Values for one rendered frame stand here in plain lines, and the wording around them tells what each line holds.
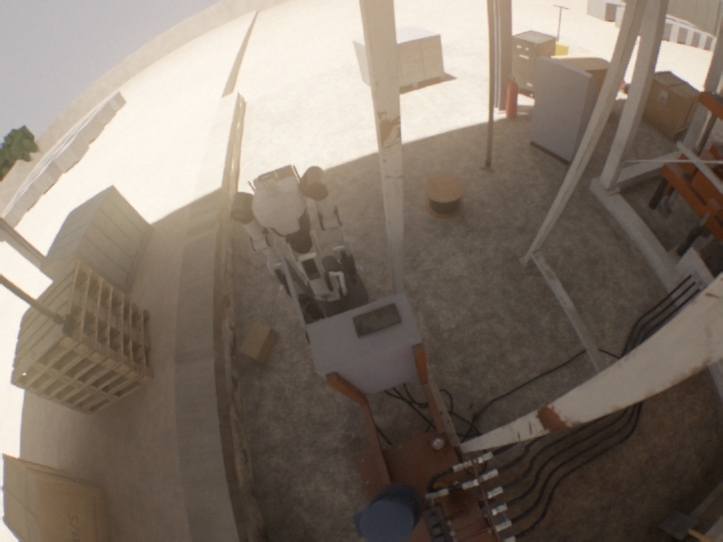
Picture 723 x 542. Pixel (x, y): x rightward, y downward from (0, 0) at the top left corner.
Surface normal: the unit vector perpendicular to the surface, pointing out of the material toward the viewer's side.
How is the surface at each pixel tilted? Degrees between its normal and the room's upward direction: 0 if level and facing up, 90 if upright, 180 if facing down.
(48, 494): 90
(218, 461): 0
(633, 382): 87
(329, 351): 0
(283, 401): 0
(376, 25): 99
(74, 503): 90
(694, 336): 87
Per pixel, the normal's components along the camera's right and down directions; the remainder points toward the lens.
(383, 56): 0.29, 0.85
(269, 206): -0.04, 0.19
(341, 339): -0.22, -0.53
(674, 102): -0.90, 0.43
